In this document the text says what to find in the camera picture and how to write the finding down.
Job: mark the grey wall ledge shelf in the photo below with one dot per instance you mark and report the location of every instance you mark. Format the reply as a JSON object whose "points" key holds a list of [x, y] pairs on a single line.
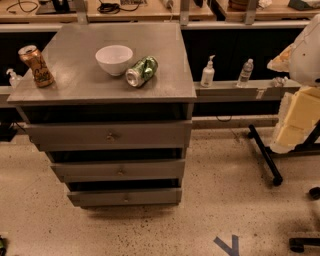
{"points": [[254, 90]]}

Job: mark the crumpled foil wrapper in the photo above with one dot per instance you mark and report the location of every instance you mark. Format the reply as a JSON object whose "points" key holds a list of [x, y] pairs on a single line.
{"points": [[279, 81]]}

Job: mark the clear water bottle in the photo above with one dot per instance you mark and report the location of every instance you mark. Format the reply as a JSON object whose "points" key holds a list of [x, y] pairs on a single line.
{"points": [[245, 73]]}

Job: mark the black chair base caster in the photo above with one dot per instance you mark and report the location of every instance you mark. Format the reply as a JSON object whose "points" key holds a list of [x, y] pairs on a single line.
{"points": [[297, 244]]}

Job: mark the grey drawer cabinet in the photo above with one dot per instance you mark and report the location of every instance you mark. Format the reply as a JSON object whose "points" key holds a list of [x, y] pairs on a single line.
{"points": [[83, 93]]}

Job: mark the small clear pump bottle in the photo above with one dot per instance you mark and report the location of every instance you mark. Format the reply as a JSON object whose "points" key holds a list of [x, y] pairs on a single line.
{"points": [[14, 77]]}

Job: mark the white ceramic bowl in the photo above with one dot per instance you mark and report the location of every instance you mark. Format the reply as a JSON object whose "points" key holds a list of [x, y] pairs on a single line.
{"points": [[114, 59]]}

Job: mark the white pump dispenser bottle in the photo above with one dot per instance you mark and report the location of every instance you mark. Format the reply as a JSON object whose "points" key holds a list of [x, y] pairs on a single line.
{"points": [[208, 73]]}

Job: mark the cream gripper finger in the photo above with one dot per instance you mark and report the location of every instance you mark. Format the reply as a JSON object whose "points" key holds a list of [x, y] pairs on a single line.
{"points": [[281, 62], [298, 114]]}

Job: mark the grey top drawer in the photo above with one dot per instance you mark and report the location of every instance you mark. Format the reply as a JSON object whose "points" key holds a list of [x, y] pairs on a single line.
{"points": [[109, 136]]}

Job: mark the orange soda can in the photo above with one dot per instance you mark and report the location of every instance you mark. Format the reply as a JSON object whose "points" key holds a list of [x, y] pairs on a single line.
{"points": [[32, 57]]}

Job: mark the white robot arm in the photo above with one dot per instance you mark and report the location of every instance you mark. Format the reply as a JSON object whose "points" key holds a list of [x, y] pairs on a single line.
{"points": [[304, 65]]}

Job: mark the crushed green soda can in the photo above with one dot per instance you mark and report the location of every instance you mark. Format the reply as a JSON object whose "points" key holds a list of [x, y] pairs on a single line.
{"points": [[142, 71]]}

